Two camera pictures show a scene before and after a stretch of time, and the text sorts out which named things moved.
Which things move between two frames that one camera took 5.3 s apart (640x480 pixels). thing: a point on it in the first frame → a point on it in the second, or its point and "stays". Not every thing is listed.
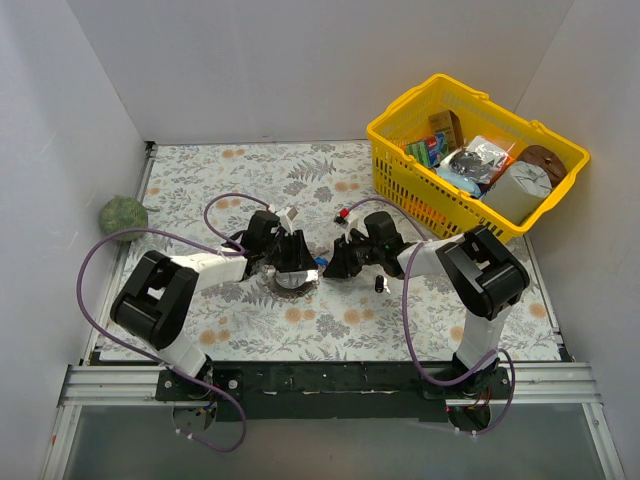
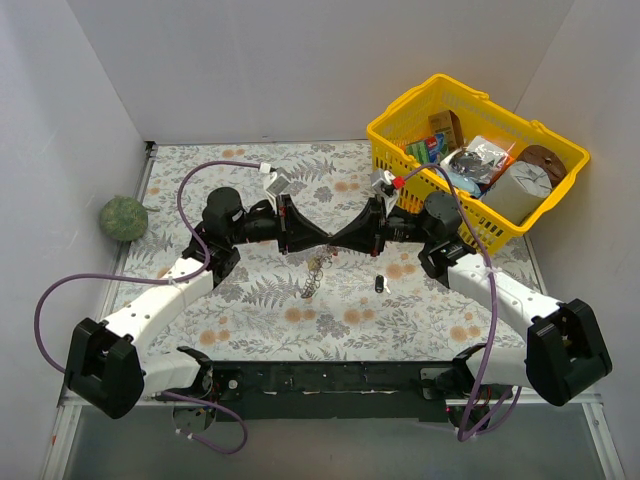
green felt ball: [121, 213] stays
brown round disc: [547, 159] stays
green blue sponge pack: [430, 151] stays
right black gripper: [350, 251] → [377, 226]
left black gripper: [295, 254] → [285, 224]
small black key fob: [379, 283] stays
